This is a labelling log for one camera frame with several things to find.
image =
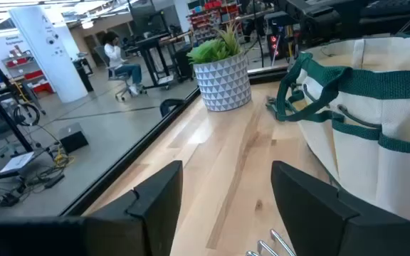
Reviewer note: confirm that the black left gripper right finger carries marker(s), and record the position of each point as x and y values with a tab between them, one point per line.
308	213

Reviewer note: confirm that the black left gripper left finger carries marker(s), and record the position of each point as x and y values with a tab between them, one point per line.
155	213

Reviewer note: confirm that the cream green-trimmed gardening bag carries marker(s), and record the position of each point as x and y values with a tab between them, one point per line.
386	170

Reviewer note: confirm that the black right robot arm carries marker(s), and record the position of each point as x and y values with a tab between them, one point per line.
319	17

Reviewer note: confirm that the grey laptop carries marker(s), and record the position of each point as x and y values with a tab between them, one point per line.
71	137

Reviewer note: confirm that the grey office chair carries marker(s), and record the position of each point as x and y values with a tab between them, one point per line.
117	76

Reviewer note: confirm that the white paper sheet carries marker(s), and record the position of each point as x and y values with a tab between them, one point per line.
17	162

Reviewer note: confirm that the succulent in triangle-patterned pot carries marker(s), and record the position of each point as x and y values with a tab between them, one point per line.
223	81

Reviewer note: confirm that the black trash bin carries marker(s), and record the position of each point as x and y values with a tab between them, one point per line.
83	74

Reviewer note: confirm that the person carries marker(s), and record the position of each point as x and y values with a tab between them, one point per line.
114	57

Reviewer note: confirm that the black standing desk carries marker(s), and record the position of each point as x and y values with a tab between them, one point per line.
151	46

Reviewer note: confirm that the computer tower with red lights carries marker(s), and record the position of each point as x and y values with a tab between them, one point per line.
276	39

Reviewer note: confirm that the black metal stand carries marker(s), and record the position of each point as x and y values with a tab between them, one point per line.
2	117

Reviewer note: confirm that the white pillar with signs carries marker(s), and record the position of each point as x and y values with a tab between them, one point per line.
53	53

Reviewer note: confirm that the shelf with red bins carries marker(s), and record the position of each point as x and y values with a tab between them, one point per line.
27	71

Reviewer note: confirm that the shelving with coloured bins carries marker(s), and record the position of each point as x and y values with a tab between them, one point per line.
208	21

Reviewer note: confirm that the black aluminium table frame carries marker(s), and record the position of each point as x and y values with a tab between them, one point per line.
126	158

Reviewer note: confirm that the black frame clamp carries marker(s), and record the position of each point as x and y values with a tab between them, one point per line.
167	105

